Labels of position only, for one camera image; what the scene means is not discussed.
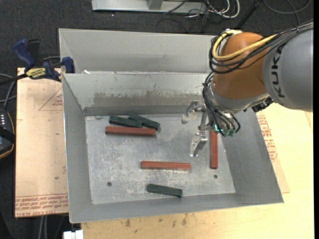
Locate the brown cardboard board red print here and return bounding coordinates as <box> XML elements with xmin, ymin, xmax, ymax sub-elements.
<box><xmin>14</xmin><ymin>67</ymin><xmax>290</xmax><ymax>219</ymax></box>

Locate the grey metal bin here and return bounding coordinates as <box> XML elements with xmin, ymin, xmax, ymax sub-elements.
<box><xmin>58</xmin><ymin>28</ymin><xmax>284</xmax><ymax>224</ymax></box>

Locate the red-brown flat block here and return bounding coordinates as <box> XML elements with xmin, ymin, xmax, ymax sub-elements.
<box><xmin>209</xmin><ymin>129</ymin><xmax>219</xmax><ymax>170</ymax></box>
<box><xmin>105</xmin><ymin>125</ymin><xmax>157</xmax><ymax>137</ymax></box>
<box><xmin>140</xmin><ymin>160</ymin><xmax>192</xmax><ymax>171</ymax></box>

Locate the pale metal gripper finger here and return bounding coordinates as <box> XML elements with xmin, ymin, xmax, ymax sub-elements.
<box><xmin>189</xmin><ymin>132</ymin><xmax>209</xmax><ymax>158</ymax></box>
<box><xmin>181</xmin><ymin>100</ymin><xmax>200</xmax><ymax>124</ymax></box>

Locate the dark green flat block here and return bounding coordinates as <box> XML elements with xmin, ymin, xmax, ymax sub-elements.
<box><xmin>109</xmin><ymin>115</ymin><xmax>143</xmax><ymax>128</ymax></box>
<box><xmin>128</xmin><ymin>112</ymin><xmax>161</xmax><ymax>131</ymax></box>
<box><xmin>146</xmin><ymin>183</ymin><xmax>183</xmax><ymax>198</ymax></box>

